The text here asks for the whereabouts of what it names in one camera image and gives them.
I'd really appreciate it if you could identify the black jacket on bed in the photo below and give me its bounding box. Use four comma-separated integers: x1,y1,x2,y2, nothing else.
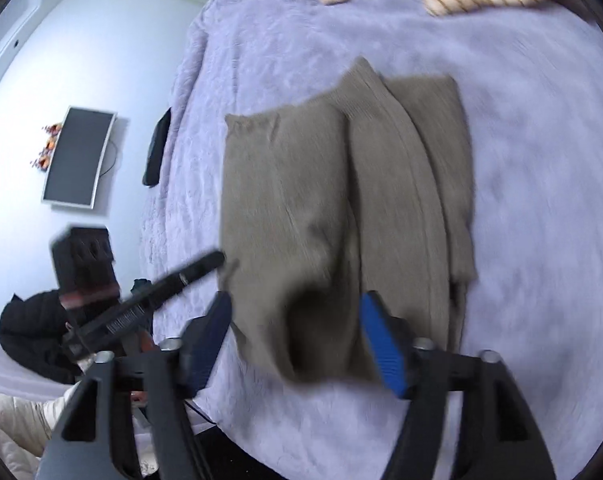
0,289,83,385

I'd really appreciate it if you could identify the wall mounted monitor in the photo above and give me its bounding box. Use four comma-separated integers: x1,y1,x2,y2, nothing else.
42,107,117,209

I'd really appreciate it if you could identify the white puffer jacket sleeve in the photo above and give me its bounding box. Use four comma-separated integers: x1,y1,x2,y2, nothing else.
0,385,78,479

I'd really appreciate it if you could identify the black camera box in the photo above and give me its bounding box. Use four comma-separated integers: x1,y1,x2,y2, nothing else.
51,226,120,310

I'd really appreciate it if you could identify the black cable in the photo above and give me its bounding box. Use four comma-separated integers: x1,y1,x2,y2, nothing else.
183,398,222,430

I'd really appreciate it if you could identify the lavender textured bedspread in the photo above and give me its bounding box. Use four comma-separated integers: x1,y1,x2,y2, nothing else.
141,0,603,479

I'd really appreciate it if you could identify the person's left hand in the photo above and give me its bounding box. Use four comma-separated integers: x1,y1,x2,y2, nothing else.
126,330,156,404

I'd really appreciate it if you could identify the olive brown knit sweater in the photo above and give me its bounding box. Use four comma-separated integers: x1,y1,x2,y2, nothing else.
220,60,476,384

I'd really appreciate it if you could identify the colourful wall decoration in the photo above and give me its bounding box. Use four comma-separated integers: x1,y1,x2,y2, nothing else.
32,122,64,172

